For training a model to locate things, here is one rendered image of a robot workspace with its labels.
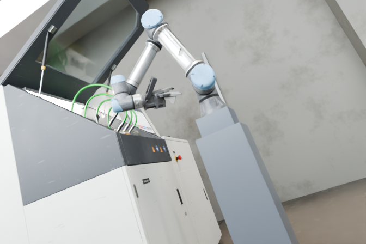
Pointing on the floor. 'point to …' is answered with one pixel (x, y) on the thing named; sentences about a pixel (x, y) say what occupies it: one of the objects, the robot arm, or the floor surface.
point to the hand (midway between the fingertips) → (177, 89)
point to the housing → (10, 186)
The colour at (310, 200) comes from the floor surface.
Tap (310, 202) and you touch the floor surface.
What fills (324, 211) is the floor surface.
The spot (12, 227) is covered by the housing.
